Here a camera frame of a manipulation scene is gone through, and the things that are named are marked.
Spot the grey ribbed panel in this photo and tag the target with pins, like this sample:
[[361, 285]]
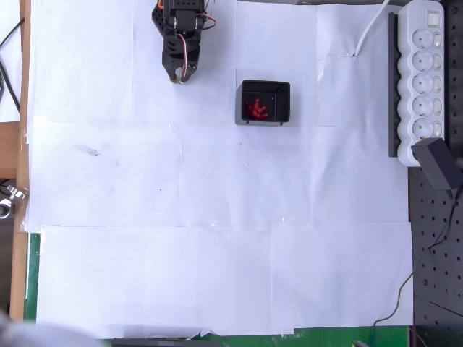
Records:
[[7, 260]]

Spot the grey blurred object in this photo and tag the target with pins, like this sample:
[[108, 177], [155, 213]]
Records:
[[32, 332]]

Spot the black pegboard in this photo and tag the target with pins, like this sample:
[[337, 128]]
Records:
[[437, 274]]

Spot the metal clamp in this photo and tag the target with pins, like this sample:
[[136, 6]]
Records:
[[11, 199]]

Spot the wooden board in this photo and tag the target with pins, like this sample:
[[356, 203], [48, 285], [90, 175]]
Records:
[[23, 72]]

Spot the black rail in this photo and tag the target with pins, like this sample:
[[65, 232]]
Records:
[[393, 90]]

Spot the black open box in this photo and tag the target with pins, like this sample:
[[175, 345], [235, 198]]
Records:
[[282, 105]]

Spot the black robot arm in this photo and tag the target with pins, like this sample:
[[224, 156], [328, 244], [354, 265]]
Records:
[[186, 21]]

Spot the white paper table cover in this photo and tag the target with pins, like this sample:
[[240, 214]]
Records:
[[217, 271]]

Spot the black power adapter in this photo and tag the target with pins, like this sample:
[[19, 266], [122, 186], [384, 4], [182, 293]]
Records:
[[434, 164]]

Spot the green mat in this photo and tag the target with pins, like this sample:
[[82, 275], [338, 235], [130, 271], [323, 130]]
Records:
[[32, 271]]

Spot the flat black device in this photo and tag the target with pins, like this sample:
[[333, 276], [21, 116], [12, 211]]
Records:
[[162, 342]]

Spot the black robot base orange clips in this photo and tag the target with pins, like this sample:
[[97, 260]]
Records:
[[161, 3]]

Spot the white power strip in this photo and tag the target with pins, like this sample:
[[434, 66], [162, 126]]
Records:
[[421, 90]]

